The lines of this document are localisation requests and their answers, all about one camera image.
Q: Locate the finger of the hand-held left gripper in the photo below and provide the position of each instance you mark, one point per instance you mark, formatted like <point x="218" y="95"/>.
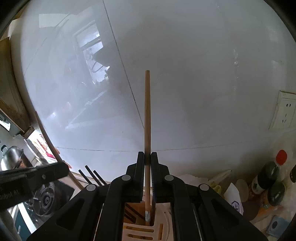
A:
<point x="44" y="175"/>

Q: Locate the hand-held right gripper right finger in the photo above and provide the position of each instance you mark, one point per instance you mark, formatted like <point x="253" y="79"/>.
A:
<point x="154" y="185"/>

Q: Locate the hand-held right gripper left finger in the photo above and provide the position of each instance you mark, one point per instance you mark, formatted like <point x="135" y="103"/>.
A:
<point x="141" y="176"/>

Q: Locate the dark brown chopstick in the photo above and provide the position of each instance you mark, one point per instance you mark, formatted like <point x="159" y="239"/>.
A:
<point x="84" y="176"/>
<point x="99" y="177"/>
<point x="92" y="175"/>

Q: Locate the wooden chopstick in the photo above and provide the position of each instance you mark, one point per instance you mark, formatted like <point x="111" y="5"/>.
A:
<point x="147" y="111"/>
<point x="46" y="134"/>

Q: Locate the cream round utensil holder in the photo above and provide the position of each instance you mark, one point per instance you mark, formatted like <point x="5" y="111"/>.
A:
<point x="138" y="231"/>

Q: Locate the black glass gas stove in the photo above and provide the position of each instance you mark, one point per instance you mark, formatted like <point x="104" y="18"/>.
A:
<point x="67" y="190"/>

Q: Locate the stainless steel pot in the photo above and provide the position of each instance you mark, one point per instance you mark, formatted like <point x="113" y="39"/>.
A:
<point x="11" y="158"/>

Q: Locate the clear plastic bag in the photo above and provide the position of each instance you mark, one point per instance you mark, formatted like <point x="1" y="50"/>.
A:
<point x="198" y="178"/>

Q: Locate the blue base cabinet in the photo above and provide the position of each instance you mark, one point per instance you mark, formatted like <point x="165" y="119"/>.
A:
<point x="22" y="222"/>

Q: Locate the yellow green carton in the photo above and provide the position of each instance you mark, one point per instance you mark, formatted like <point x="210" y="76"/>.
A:
<point x="215" y="188"/>

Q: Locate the white packet with blue logo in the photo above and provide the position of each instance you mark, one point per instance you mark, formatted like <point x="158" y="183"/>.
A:
<point x="234" y="199"/>

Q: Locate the dark lid glass jar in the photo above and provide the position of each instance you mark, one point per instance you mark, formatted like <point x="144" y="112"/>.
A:
<point x="267" y="172"/>

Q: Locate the orange label dark bottle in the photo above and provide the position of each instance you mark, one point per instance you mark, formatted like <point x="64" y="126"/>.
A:
<point x="276" y="193"/>

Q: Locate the red cap dark bottle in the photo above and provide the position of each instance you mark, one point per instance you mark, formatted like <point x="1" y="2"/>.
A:
<point x="282" y="157"/>

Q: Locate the black cap dark bottle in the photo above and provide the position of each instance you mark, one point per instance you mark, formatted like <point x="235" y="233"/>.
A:
<point x="293" y="173"/>

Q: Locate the brown wall cabinet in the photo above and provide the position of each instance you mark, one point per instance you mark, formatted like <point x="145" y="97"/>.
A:
<point x="9" y="81"/>

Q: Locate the white wall socket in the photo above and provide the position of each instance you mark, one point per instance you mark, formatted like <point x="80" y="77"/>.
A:
<point x="285" y="111"/>

